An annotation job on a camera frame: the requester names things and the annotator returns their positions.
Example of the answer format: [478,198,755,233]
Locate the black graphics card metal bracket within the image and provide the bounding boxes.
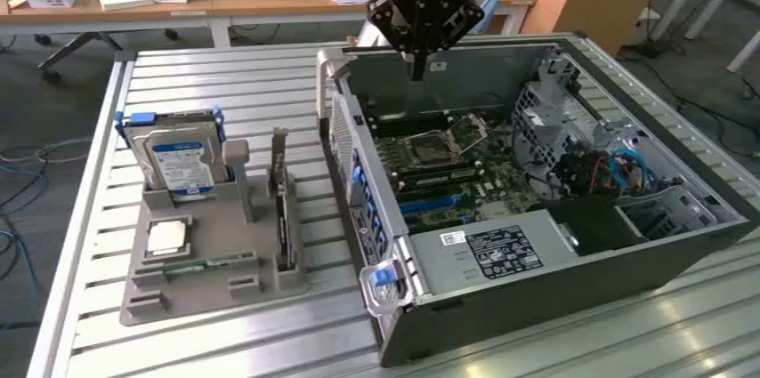
[267,127,298,272]

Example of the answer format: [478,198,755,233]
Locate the metal CPU socket cover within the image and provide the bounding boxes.
[445,111,496,157]

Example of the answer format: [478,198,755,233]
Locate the CPU socket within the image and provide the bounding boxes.
[402,128,470,170]

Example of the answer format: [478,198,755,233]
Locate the perforated metal drive cage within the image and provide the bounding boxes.
[511,79,601,174]

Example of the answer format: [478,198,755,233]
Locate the installed green RAM stick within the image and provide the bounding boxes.
[402,167,481,183]

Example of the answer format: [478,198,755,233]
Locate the green motherboard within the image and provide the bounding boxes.
[365,106,552,237]

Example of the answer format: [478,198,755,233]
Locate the blue expansion slot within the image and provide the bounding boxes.
[398,193,468,214]

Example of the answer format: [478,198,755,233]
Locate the hard disk in blue caddy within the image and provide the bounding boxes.
[114,106,234,201]

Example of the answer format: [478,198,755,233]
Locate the black desk base castors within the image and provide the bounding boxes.
[35,30,179,84]

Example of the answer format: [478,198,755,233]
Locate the grey power supply unit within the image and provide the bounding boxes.
[408,210,581,297]

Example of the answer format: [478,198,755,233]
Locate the metal disk bay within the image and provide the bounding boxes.
[615,185,720,242]

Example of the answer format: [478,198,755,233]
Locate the grey printed parts rack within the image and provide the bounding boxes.
[121,126,312,326]

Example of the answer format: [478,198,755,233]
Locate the blue case latch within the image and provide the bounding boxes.
[368,261,401,293]

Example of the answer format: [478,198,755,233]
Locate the silver CPU chip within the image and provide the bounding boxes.
[145,221,189,257]

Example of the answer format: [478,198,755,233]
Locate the dark grey open PC case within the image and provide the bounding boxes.
[316,30,760,369]

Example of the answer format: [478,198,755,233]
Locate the white table frame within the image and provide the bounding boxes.
[649,0,760,73]

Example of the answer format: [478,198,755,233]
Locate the red wire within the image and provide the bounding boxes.
[587,153,615,195]

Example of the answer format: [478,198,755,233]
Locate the blue wire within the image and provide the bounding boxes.
[609,146,659,195]

